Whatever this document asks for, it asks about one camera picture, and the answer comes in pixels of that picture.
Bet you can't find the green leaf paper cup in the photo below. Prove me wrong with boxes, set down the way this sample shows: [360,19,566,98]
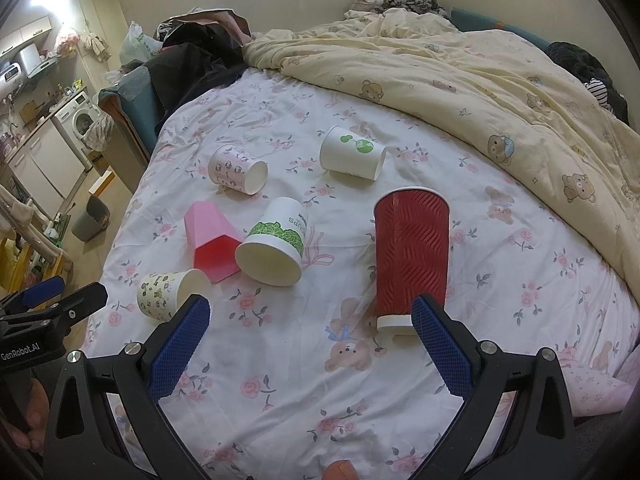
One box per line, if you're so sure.
[234,197,308,287]

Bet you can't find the yellow bear print duvet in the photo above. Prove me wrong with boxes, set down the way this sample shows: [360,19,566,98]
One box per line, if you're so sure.
[243,9,639,290]

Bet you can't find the white washing machine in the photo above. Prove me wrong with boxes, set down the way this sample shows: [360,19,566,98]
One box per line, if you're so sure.
[52,90,102,168]

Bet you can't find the white plastic bag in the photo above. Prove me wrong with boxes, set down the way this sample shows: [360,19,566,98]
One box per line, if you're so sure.
[118,22,163,65]

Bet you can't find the pink faceted plastic cup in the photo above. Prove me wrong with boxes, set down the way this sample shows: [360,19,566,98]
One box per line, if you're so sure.
[183,200,243,283]

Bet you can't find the dark clothes at bedside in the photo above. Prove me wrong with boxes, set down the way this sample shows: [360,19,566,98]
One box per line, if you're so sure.
[544,41,629,125]

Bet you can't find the cartoon animal yellow paper cup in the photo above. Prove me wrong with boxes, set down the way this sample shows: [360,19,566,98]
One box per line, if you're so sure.
[137,269,212,322]

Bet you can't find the dark clothes pile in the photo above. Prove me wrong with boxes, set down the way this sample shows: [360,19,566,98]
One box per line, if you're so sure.
[145,9,252,130]

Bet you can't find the yellow wooden rack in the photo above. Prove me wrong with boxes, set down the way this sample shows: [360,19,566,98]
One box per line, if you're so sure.
[1,229,73,297]

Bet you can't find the pink patterned paper cup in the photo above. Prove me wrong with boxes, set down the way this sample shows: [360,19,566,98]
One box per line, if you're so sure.
[208,144,268,196]

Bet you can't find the white cup green dots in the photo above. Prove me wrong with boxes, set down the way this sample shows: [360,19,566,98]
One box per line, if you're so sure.
[319,126,386,181]

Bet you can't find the floral white bed sheet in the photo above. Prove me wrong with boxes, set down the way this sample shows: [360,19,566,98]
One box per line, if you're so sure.
[84,70,639,479]

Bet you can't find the white kitchen cabinet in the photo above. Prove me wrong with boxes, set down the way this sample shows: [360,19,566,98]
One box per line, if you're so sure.
[6,118,92,218]

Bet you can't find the small cardboard box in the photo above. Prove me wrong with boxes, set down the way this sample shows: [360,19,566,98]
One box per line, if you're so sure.
[89,169,115,197]

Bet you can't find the grey waste bin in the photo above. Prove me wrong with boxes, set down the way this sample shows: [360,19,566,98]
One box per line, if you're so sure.
[72,195,111,243]

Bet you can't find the red ribbed paper cup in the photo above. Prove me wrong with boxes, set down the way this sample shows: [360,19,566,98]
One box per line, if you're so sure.
[373,188,450,335]

